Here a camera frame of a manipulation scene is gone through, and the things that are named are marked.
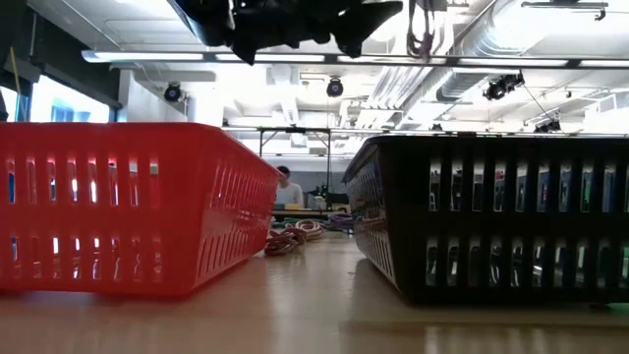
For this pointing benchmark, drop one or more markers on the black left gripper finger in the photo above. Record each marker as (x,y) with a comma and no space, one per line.
(245,53)
(363,24)

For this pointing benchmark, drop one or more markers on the overhead light bar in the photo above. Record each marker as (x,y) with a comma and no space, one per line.
(147,56)

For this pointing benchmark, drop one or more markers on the red plastic basket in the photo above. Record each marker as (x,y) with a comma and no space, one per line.
(196,142)

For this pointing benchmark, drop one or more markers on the person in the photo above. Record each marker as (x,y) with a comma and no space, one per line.
(289,194)

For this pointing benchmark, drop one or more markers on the black plastic basket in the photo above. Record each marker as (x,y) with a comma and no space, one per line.
(491,226)

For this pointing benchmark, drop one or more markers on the black frame stand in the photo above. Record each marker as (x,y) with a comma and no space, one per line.
(295,130)

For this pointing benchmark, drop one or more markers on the silver ventilation duct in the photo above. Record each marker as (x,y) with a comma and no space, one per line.
(467,81)

